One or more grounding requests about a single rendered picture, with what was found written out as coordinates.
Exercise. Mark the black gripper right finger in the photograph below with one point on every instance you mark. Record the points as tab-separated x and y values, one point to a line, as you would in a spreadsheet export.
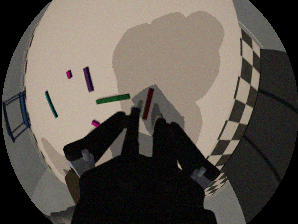
189	157

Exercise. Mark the dark red rod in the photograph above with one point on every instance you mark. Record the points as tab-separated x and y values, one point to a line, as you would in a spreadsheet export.
148	102

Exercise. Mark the purple rod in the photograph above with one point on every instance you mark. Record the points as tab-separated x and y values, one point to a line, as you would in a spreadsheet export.
88	79

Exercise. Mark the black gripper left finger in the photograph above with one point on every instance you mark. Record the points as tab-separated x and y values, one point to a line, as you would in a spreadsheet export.
81	154

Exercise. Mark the green rod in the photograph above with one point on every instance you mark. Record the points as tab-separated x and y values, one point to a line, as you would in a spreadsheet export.
113	98

